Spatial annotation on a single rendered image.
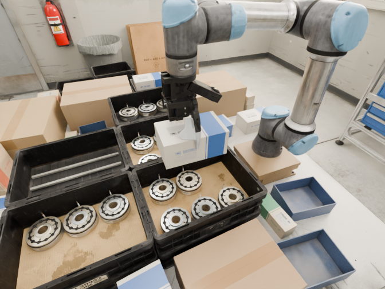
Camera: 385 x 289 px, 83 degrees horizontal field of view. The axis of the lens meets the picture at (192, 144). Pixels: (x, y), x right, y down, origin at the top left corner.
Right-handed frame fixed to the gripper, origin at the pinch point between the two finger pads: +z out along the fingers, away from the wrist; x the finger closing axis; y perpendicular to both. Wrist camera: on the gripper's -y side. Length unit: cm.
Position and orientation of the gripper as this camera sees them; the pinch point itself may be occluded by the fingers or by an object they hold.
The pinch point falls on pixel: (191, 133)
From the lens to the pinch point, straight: 67.8
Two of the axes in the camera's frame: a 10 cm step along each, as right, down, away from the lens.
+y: -9.4, 2.3, -2.6
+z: 0.1, 7.6, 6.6
